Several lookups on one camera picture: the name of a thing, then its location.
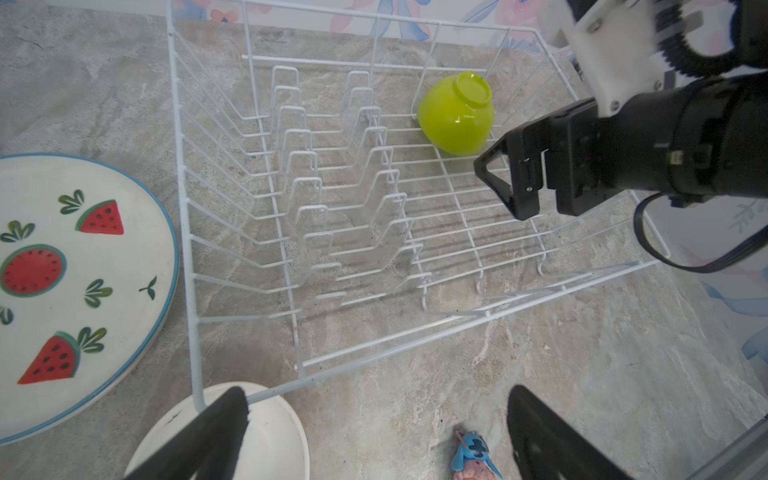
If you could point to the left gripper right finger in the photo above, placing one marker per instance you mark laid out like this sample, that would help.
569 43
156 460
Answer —
546 447

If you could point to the plate with fruit pattern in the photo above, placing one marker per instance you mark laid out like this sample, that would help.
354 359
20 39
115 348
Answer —
89 268

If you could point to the white wire dish rack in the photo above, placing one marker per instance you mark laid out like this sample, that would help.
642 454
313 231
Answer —
310 195

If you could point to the small ice cream toy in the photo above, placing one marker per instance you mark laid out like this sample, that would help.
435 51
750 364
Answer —
471 460

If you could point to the green bowl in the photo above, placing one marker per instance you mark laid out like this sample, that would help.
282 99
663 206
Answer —
457 114

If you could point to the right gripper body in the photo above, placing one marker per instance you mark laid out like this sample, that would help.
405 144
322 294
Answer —
706 139

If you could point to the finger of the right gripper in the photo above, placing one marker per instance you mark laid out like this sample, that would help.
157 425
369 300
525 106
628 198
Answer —
522 147

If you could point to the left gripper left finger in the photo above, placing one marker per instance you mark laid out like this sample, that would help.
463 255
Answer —
207 448

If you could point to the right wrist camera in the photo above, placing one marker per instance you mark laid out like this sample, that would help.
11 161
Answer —
613 43

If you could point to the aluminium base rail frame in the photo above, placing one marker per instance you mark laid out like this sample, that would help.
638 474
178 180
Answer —
744 458

